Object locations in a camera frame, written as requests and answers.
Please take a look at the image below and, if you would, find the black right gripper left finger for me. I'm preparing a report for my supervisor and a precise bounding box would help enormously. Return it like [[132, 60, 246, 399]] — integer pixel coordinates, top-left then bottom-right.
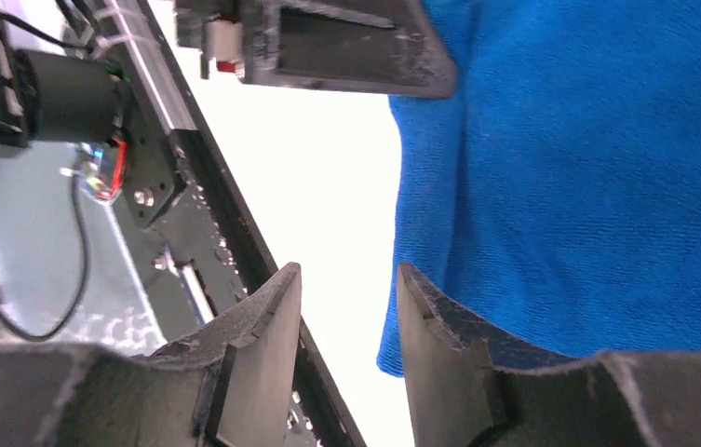
[[0, 263, 302, 446]]

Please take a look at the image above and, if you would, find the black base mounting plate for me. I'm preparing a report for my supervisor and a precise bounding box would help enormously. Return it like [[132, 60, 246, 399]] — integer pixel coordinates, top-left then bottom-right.
[[69, 0, 369, 447]]

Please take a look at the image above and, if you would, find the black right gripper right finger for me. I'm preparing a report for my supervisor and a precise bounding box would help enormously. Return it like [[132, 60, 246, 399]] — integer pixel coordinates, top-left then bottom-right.
[[397, 264, 701, 446]]

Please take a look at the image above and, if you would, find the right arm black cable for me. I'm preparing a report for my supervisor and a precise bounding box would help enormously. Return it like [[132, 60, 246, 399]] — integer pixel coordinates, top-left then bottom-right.
[[0, 12, 95, 344]]

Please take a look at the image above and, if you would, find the blue microfiber towel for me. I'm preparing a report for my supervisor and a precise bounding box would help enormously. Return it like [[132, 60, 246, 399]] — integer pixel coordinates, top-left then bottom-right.
[[390, 1, 701, 358]]

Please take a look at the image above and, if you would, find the right circuit board with wires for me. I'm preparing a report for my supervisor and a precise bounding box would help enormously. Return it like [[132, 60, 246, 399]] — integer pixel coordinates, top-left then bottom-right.
[[60, 138, 128, 203]]

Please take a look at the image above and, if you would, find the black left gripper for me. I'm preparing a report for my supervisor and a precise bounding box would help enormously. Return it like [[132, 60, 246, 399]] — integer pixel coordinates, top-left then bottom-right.
[[174, 0, 457, 99]]

